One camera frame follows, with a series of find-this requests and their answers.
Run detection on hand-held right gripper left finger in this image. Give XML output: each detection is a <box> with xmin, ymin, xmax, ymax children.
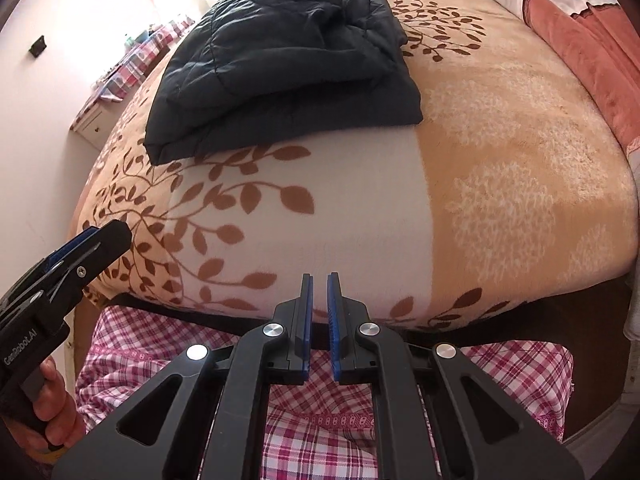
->
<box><xmin>52</xmin><ymin>274</ymin><xmax>315</xmax><ymax>480</ymax></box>

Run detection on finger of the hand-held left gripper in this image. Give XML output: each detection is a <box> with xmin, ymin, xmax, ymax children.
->
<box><xmin>47</xmin><ymin>219</ymin><xmax>134</xmax><ymax>308</ymax></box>
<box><xmin>45</xmin><ymin>226</ymin><xmax>102</xmax><ymax>273</ymax></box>

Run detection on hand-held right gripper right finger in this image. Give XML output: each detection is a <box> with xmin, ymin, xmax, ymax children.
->
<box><xmin>326</xmin><ymin>272</ymin><xmax>585</xmax><ymax>480</ymax></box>

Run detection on dark blue padded jacket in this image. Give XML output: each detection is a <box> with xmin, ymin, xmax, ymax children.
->
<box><xmin>144</xmin><ymin>0</ymin><xmax>425</xmax><ymax>166</ymax></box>

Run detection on person's left hand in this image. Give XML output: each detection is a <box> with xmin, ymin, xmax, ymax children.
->
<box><xmin>29</xmin><ymin>356</ymin><xmax>87</xmax><ymax>454</ymax></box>

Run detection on white cabinet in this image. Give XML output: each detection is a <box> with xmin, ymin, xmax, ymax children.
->
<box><xmin>70</xmin><ymin>95</ymin><xmax>126</xmax><ymax>151</ymax></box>

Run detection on bed with beige bedspread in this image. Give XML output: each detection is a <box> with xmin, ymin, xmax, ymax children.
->
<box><xmin>72</xmin><ymin>0</ymin><xmax>638</xmax><ymax>332</ymax></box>

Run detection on pink plaid pants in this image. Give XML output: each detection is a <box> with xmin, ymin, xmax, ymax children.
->
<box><xmin>75</xmin><ymin>305</ymin><xmax>576</xmax><ymax>480</ymax></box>

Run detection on pink patchwork quilt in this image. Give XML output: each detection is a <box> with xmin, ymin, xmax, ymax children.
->
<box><xmin>420</xmin><ymin>0</ymin><xmax>640</xmax><ymax>161</ymax></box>

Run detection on dark wooden bed frame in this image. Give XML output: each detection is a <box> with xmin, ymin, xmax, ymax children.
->
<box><xmin>85</xmin><ymin>270</ymin><xmax>632</xmax><ymax>443</ymax></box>

